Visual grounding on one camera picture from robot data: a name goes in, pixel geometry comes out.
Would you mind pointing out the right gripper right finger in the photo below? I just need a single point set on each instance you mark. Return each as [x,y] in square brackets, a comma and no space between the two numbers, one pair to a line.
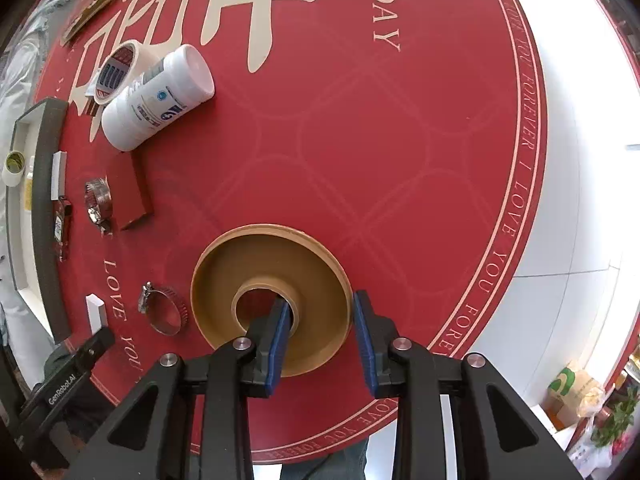
[496,435]

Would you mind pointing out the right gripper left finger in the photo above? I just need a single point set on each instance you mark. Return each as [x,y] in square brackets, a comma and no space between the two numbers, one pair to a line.
[190,418]

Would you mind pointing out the brown plastic ring spool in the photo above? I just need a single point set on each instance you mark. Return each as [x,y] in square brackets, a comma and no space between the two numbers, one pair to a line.
[280,262]

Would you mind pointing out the masking tape roll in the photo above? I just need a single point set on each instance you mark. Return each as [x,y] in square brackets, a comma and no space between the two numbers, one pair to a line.
[129,60]

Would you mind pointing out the yellow label pill bottle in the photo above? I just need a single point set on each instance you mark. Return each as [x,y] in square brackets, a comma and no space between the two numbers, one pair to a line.
[28,185]

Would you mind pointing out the white power plug adapter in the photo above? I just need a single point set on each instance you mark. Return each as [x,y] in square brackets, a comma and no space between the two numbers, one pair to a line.
[90,91]

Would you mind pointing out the white eraser block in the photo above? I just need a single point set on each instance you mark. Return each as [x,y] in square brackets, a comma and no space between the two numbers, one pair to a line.
[96,311]
[58,172]

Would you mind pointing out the red mahjong tile pack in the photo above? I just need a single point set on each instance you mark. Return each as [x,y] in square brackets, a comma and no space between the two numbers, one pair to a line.
[63,214]

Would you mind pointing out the grey shallow cardboard box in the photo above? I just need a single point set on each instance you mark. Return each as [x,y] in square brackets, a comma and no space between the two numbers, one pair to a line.
[30,237]

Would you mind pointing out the small red box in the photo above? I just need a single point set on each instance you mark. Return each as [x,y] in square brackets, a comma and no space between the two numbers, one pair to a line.
[130,195]

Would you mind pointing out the small white tape roll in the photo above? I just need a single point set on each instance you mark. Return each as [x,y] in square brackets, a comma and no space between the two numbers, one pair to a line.
[13,169]

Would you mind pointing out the red round table mat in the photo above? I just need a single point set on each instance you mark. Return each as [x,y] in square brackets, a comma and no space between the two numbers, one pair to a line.
[406,136]

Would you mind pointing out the white cylindrical bottle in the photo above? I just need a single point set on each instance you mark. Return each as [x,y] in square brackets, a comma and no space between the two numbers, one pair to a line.
[165,92]

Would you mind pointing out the metal hose clamp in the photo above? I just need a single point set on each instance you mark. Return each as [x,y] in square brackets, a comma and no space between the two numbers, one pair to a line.
[99,204]
[165,311]

